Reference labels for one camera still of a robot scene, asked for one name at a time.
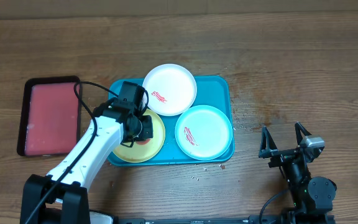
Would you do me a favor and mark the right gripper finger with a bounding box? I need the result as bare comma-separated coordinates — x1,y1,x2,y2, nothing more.
259,126,278,156
295,122,311,145

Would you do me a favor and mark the yellow plate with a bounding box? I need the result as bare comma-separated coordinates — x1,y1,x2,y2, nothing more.
108,109,165,165

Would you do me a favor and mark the white plate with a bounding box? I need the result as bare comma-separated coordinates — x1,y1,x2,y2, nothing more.
142,63,197,116

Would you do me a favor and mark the green scrub sponge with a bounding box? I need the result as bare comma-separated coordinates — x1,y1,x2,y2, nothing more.
135,139,151,145

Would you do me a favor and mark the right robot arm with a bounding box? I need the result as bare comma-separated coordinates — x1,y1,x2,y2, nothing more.
258,122,337,223

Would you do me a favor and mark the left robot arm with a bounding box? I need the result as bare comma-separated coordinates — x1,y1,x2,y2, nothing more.
20,106,158,223

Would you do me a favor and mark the blue plastic tray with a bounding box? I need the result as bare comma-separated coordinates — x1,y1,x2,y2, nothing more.
108,75,232,167

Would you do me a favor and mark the dark tray with red liquid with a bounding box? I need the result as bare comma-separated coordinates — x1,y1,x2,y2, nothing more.
17,76,82,157

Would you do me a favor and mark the light blue plate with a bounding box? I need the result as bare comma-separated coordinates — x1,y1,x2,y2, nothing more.
175,105,233,161

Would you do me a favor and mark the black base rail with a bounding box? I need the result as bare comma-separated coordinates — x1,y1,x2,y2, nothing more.
113,215,291,224

